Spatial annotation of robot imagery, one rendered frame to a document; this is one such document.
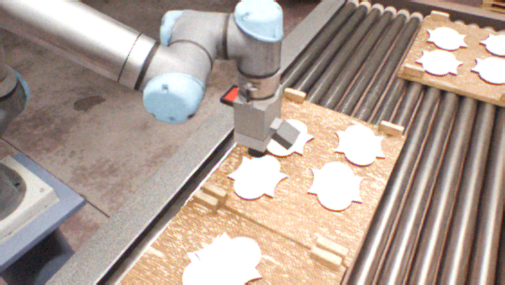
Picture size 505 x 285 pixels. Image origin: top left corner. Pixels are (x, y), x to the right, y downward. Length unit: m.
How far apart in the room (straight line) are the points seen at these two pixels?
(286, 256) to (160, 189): 0.33
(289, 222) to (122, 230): 0.35
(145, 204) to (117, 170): 1.38
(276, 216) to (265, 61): 0.34
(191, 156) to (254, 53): 0.42
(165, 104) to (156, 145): 1.82
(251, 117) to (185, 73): 0.21
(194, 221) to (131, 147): 1.59
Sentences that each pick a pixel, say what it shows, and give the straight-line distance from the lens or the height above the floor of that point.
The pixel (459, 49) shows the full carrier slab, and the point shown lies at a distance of 1.47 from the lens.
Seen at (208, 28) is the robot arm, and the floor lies 1.31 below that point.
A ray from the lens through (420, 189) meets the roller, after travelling 0.97.
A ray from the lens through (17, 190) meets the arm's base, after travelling 1.01.
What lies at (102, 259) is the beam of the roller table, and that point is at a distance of 0.85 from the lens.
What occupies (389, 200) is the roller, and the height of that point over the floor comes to 0.92.
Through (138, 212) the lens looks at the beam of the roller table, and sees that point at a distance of 0.89.
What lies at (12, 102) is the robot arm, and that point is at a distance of 0.97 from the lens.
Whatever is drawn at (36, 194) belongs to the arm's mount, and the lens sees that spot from 1.01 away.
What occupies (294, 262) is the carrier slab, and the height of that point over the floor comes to 0.94.
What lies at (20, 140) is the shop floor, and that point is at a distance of 2.69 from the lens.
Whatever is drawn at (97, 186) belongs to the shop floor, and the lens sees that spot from 2.24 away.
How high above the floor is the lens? 1.62
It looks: 45 degrees down
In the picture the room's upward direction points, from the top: straight up
